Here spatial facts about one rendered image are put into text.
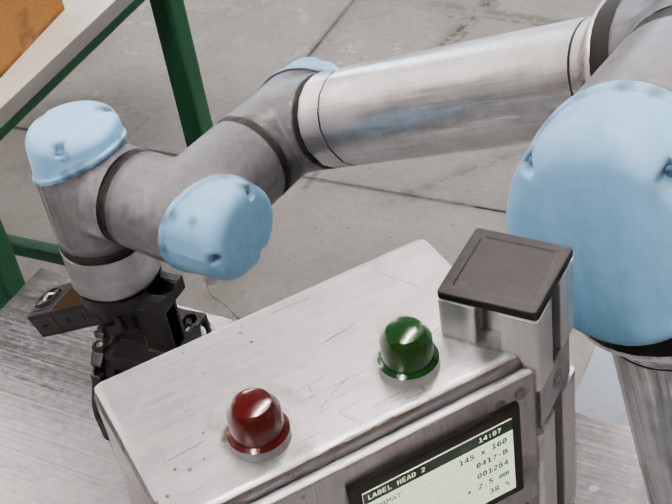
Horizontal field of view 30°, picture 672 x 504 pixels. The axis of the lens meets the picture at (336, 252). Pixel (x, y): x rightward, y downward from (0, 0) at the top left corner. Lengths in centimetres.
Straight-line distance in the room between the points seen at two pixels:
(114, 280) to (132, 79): 269
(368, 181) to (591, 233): 248
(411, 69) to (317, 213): 215
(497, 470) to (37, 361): 106
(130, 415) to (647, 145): 26
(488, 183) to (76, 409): 174
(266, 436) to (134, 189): 44
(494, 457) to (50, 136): 51
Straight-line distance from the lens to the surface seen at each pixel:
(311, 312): 56
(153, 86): 362
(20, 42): 228
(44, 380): 153
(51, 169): 95
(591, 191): 60
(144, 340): 107
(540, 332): 52
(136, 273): 101
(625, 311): 63
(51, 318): 112
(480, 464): 54
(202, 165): 91
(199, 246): 88
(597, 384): 140
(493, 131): 83
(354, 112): 90
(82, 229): 97
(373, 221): 296
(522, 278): 53
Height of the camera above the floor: 185
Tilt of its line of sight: 40 degrees down
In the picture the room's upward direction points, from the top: 10 degrees counter-clockwise
